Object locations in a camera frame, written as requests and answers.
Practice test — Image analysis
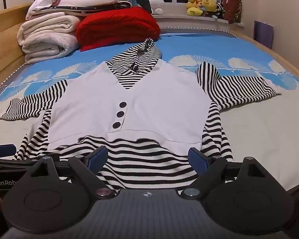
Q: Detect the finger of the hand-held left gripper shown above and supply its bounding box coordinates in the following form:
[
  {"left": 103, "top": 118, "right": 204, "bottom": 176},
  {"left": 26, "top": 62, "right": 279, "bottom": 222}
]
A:
[{"left": 0, "top": 144, "right": 41, "bottom": 173}]

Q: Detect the striped and white top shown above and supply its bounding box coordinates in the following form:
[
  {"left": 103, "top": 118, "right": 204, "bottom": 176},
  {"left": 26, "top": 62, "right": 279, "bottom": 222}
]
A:
[{"left": 0, "top": 38, "right": 283, "bottom": 197}]

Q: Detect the dark red cushion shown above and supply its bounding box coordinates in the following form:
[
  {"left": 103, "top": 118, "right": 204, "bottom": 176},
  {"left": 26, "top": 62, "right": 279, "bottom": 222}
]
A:
[{"left": 223, "top": 0, "right": 242, "bottom": 24}]

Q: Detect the white folded quilt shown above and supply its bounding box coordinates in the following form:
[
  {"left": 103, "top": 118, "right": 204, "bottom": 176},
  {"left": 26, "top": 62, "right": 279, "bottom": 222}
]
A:
[{"left": 17, "top": 15, "right": 82, "bottom": 65}]

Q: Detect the striped plush toy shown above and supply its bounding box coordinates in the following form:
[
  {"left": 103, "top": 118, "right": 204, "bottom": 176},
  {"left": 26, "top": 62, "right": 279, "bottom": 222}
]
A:
[{"left": 209, "top": 2, "right": 226, "bottom": 19}]

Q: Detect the yellow duck plush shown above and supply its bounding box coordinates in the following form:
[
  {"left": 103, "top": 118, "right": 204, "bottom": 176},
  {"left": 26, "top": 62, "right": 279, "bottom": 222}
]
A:
[{"left": 185, "top": 0, "right": 204, "bottom": 17}]

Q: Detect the red folded blanket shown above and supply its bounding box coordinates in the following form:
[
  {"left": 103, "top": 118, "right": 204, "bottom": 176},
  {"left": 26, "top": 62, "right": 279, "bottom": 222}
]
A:
[{"left": 76, "top": 7, "right": 161, "bottom": 52}]

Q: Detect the blue patterned bed sheet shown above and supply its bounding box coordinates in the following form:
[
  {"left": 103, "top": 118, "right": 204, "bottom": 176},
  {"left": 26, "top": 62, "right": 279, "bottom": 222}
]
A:
[{"left": 0, "top": 27, "right": 299, "bottom": 195}]

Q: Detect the white plush toy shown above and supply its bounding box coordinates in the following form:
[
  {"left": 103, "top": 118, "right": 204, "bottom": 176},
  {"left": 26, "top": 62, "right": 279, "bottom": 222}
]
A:
[{"left": 149, "top": 0, "right": 164, "bottom": 15}]

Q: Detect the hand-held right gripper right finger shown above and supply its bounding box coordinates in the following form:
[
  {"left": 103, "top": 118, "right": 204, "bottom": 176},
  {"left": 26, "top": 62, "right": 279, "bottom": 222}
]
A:
[{"left": 178, "top": 147, "right": 272, "bottom": 200}]

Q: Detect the purple board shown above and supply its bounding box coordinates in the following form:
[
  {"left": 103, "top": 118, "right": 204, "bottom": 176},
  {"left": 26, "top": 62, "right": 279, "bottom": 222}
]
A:
[{"left": 253, "top": 20, "right": 275, "bottom": 50}]

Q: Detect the white and pink cloth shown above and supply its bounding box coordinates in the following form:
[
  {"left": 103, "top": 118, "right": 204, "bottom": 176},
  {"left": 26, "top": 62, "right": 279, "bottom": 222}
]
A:
[{"left": 26, "top": 0, "right": 67, "bottom": 20}]

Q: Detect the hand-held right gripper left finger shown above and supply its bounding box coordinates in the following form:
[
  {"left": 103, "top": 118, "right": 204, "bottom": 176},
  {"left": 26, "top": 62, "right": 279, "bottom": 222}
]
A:
[{"left": 25, "top": 145, "right": 115, "bottom": 200}]

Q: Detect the yellow round plush toy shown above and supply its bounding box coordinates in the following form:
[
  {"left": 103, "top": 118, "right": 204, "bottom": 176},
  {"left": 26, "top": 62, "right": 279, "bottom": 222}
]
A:
[{"left": 200, "top": 0, "right": 218, "bottom": 13}]

